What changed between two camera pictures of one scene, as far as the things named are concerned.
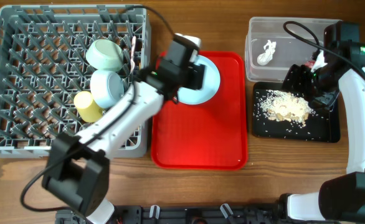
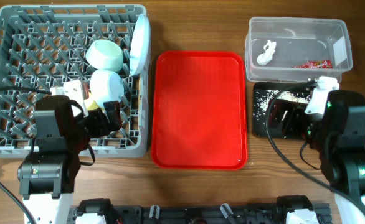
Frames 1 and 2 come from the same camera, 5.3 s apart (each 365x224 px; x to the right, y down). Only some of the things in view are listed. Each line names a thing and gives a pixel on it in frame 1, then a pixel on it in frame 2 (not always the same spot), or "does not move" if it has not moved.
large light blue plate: x=210 y=84 -> x=140 y=46
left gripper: x=194 y=74 -> x=102 y=127
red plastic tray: x=211 y=135 does not move
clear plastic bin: x=270 y=50 does not move
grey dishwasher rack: x=36 y=65 does not move
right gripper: x=295 y=79 -> x=295 y=111
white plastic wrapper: x=265 y=57 does not move
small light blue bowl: x=107 y=88 does not move
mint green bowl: x=104 y=55 does not move
